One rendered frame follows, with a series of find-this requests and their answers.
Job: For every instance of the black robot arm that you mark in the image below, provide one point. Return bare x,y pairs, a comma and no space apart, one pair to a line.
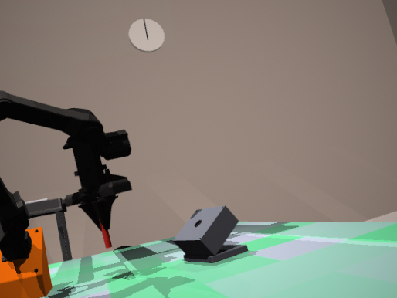
88,141

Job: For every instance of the dark red peg with grey band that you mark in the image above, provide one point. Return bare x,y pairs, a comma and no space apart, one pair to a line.
106,237

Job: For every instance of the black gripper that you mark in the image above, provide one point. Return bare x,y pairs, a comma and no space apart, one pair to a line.
92,180

